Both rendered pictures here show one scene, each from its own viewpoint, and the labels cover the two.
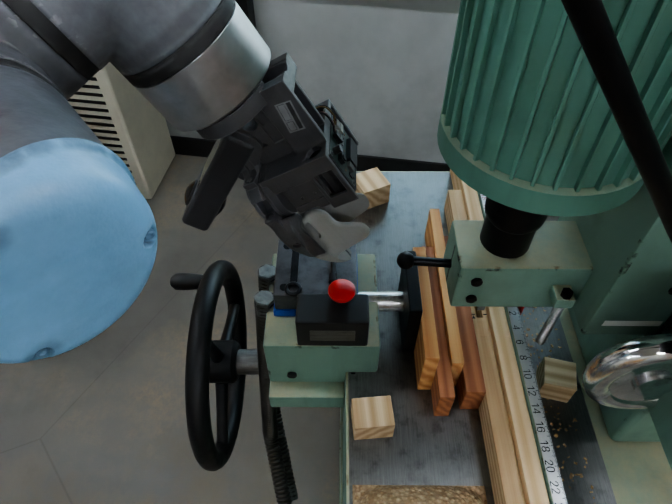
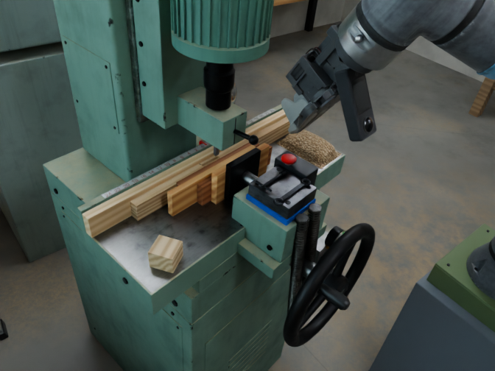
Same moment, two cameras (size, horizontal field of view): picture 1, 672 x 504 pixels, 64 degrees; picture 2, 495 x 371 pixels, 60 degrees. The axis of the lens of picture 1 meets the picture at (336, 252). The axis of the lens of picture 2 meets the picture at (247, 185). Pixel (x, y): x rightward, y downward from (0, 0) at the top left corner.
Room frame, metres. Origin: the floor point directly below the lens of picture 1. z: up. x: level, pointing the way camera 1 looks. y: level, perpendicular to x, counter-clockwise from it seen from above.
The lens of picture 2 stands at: (0.92, 0.35, 1.50)
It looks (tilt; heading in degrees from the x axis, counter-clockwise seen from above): 40 degrees down; 218
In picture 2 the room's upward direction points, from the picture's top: 6 degrees clockwise
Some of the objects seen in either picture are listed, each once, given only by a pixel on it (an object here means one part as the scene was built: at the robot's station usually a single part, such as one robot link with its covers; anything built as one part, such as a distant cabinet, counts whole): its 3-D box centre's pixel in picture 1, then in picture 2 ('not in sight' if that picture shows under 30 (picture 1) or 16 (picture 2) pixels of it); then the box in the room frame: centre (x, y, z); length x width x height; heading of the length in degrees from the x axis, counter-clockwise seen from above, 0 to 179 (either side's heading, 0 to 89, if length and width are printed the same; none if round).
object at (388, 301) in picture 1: (384, 301); (253, 181); (0.38, -0.06, 0.95); 0.09 x 0.07 x 0.09; 0
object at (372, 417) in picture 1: (372, 417); not in sight; (0.25, -0.04, 0.92); 0.04 x 0.04 x 0.03; 5
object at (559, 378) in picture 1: (555, 379); not in sight; (0.34, -0.30, 0.82); 0.04 x 0.04 x 0.04; 76
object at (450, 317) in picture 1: (441, 290); (214, 178); (0.42, -0.14, 0.93); 0.24 x 0.01 x 0.06; 0
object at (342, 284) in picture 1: (341, 290); (289, 158); (0.35, -0.01, 1.02); 0.03 x 0.03 x 0.01
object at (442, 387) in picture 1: (433, 324); (236, 173); (0.37, -0.12, 0.92); 0.22 x 0.02 x 0.05; 0
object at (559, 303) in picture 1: (552, 314); not in sight; (0.33, -0.24, 1.00); 0.02 x 0.02 x 0.10; 0
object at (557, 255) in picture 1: (512, 269); (211, 120); (0.37, -0.20, 1.03); 0.14 x 0.07 x 0.09; 90
